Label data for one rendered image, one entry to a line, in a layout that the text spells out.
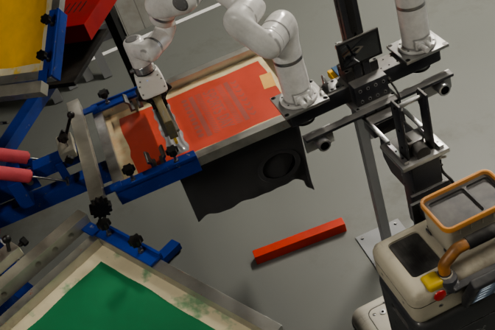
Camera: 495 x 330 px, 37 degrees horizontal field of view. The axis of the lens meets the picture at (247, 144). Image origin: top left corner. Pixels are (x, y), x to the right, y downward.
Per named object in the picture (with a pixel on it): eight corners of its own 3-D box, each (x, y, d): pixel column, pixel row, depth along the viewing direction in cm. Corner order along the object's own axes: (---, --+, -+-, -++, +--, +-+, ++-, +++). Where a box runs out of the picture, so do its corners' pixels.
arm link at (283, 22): (308, 48, 233) (297, 4, 224) (292, 73, 225) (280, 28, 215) (281, 48, 238) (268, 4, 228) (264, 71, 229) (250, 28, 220)
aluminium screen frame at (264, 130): (270, 44, 309) (268, 36, 307) (325, 112, 263) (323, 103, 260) (95, 118, 302) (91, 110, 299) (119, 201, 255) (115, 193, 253)
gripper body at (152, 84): (132, 77, 260) (144, 102, 267) (159, 66, 261) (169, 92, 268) (129, 68, 266) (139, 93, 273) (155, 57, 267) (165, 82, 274)
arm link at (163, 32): (168, 25, 239) (155, 67, 255) (186, 4, 247) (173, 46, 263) (145, 12, 239) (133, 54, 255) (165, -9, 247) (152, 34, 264)
